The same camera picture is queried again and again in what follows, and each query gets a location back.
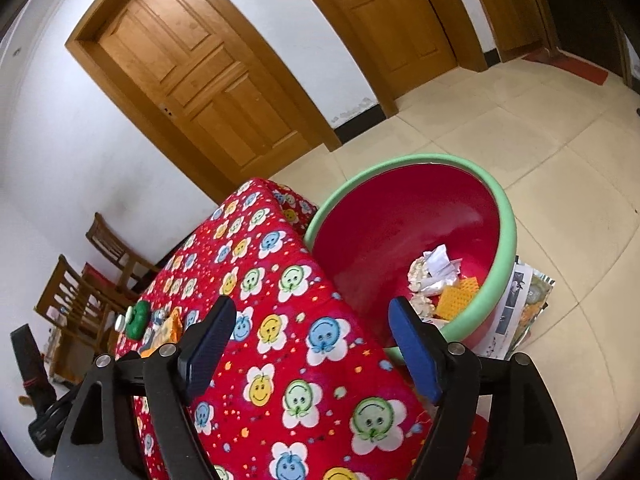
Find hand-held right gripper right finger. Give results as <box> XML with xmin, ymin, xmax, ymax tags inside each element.
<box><xmin>388</xmin><ymin>296</ymin><xmax>578</xmax><ymax>480</ymax></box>

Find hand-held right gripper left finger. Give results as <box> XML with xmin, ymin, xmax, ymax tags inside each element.
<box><xmin>50</xmin><ymin>295</ymin><xmax>238</xmax><ymax>480</ymax></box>

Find white shiny wrapper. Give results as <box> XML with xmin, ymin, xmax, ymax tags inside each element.
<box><xmin>410</xmin><ymin>294</ymin><xmax>441</xmax><ymax>318</ymax></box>

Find yellow foam fruit net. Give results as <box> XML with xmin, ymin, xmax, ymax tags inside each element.
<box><xmin>140</xmin><ymin>307</ymin><xmax>183</xmax><ymax>358</ymax></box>
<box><xmin>432</xmin><ymin>276</ymin><xmax>481</xmax><ymax>320</ymax></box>

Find white tissue pack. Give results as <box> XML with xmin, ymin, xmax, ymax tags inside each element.
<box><xmin>417</xmin><ymin>275</ymin><xmax>458</xmax><ymax>297</ymax></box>

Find white paper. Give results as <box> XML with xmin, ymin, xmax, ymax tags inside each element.
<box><xmin>422</xmin><ymin>245</ymin><xmax>463</xmax><ymax>281</ymax></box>

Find red basin with green rim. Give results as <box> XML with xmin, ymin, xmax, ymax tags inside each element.
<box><xmin>304</xmin><ymin>154</ymin><xmax>517</xmax><ymax>363</ymax></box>

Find green plastic container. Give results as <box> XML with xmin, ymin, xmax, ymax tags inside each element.
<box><xmin>125</xmin><ymin>301</ymin><xmax>151</xmax><ymax>338</ymax></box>

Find large wooden chair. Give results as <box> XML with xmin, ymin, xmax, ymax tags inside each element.
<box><xmin>34</xmin><ymin>255</ymin><xmax>126</xmax><ymax>356</ymax></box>

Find red smiley flower tablecloth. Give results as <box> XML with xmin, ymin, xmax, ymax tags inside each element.
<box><xmin>114</xmin><ymin>177</ymin><xmax>488</xmax><ymax>480</ymax></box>

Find newspaper sheets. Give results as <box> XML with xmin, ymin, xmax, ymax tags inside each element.
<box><xmin>472</xmin><ymin>255</ymin><xmax>556</xmax><ymax>361</ymax></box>

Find small wooden chair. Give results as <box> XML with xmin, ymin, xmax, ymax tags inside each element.
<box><xmin>86</xmin><ymin>212</ymin><xmax>161</xmax><ymax>301</ymax></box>

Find wooden panel door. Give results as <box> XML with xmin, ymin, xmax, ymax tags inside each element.
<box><xmin>65</xmin><ymin>0</ymin><xmax>343</xmax><ymax>201</ymax></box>

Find red doormat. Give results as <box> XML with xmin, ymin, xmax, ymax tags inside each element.
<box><xmin>525</xmin><ymin>47</ymin><xmax>608</xmax><ymax>86</ymax></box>

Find dark entrance door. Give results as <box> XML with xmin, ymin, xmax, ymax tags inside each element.
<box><xmin>547</xmin><ymin>0</ymin><xmax>633</xmax><ymax>78</ymax></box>

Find wooden door with handle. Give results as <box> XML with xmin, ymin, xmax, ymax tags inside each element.
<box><xmin>277</xmin><ymin>0</ymin><xmax>488</xmax><ymax>118</ymax></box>

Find low wooden wall panel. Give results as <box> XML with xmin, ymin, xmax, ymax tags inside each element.
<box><xmin>460</xmin><ymin>0</ymin><xmax>558</xmax><ymax>63</ymax></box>

